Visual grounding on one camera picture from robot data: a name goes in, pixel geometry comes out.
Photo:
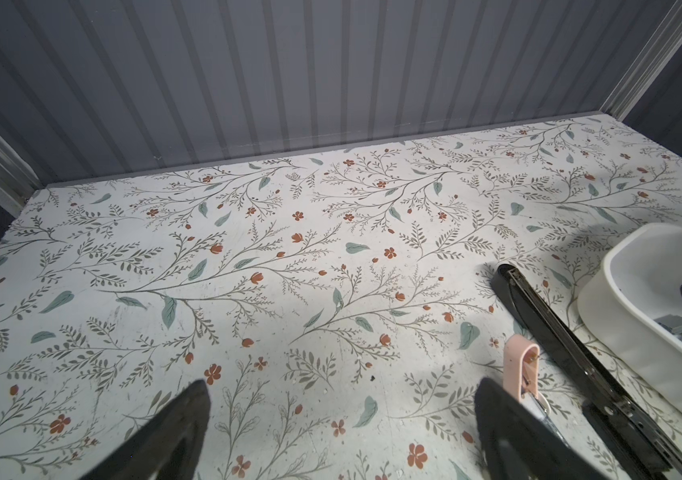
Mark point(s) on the pink mini stapler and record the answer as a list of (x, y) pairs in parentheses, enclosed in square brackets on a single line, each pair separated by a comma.
[(521, 379)]

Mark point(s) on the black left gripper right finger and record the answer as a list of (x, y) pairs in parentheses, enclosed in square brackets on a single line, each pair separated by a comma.
[(518, 446)]

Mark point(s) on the white oval plastic tray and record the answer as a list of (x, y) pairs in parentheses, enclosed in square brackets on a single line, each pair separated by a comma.
[(638, 285)]

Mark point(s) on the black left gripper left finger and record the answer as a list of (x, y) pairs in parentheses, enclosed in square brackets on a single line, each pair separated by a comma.
[(168, 447)]

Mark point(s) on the grey staple strip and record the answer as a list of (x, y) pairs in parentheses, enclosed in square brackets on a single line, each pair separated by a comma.
[(671, 323)]

